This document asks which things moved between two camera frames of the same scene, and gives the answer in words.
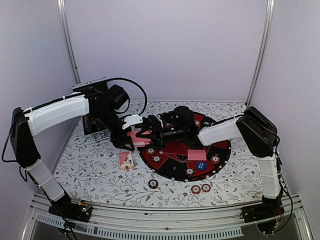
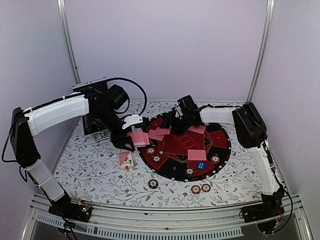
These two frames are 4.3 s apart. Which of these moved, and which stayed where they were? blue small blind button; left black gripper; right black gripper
Moved: right black gripper
Stayed: left black gripper; blue small blind button
